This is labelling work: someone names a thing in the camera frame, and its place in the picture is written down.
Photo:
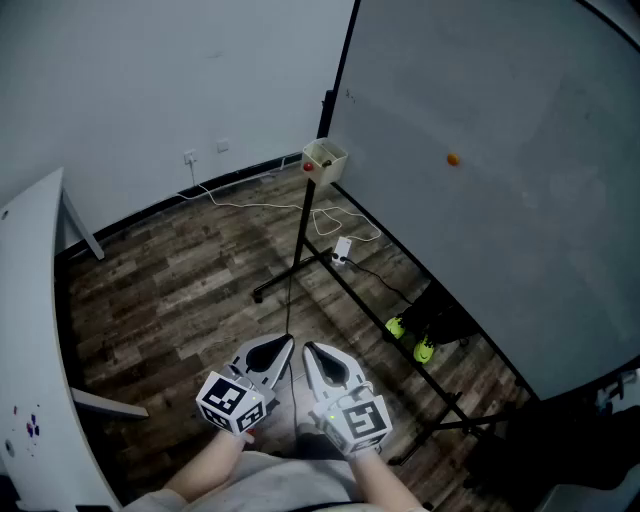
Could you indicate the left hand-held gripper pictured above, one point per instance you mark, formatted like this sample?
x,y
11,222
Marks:
x,y
225,400

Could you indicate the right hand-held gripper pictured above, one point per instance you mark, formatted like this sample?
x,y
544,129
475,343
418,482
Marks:
x,y
360,422

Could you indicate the person's right forearm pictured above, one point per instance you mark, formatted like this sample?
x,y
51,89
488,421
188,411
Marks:
x,y
382,480

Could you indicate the person's left forearm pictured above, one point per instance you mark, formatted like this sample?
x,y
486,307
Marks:
x,y
210,465

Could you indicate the grey whiteboard panel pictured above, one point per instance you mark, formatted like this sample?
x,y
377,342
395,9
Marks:
x,y
500,225

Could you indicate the person's left hand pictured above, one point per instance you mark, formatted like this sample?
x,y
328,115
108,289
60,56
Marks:
x,y
248,438

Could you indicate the person's grey shirt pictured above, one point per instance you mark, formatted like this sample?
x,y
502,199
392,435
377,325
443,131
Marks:
x,y
280,485

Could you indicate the white power strip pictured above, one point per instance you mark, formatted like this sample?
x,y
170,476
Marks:
x,y
342,250

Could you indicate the cream plastic holder box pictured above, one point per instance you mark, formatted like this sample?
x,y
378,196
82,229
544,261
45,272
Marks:
x,y
334,171

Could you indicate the white desk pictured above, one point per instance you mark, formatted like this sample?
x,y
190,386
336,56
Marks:
x,y
30,325

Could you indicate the orange round magnet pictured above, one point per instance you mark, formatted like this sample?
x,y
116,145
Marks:
x,y
454,159

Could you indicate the white wall socket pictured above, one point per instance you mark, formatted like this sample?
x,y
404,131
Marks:
x,y
190,157
223,145

